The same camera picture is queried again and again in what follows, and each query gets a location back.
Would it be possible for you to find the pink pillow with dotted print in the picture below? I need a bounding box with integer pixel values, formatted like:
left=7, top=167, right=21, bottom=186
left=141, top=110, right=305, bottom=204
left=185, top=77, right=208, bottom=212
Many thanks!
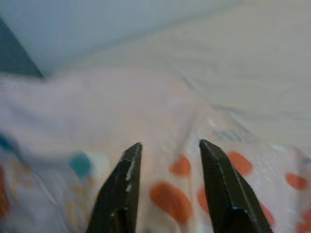
left=0, top=67, right=311, bottom=233

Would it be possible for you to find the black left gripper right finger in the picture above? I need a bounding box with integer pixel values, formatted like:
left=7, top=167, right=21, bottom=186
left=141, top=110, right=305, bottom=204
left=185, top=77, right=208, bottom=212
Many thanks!
left=199, top=139, right=274, bottom=233

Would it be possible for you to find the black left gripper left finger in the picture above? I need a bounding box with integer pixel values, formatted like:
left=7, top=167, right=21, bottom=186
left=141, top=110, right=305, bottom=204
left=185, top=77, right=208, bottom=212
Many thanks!
left=86, top=142, right=143, bottom=233

